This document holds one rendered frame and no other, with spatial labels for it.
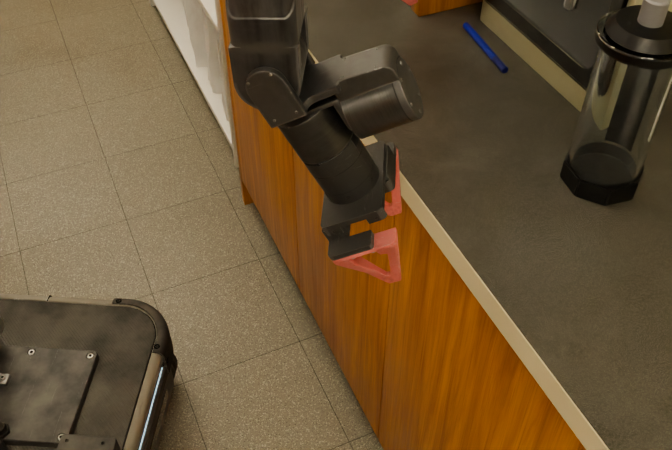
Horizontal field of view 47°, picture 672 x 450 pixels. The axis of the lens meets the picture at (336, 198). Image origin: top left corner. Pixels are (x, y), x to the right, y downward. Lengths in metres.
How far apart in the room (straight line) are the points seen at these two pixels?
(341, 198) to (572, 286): 0.33
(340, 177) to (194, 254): 1.54
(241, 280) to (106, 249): 0.41
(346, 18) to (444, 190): 0.44
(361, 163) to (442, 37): 0.62
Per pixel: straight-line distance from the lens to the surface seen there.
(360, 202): 0.73
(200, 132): 2.63
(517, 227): 0.99
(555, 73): 1.22
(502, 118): 1.16
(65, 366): 1.75
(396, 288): 1.29
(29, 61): 3.14
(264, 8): 0.62
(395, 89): 0.66
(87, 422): 1.69
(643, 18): 0.94
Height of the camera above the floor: 1.64
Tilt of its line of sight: 44 degrees down
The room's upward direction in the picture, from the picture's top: straight up
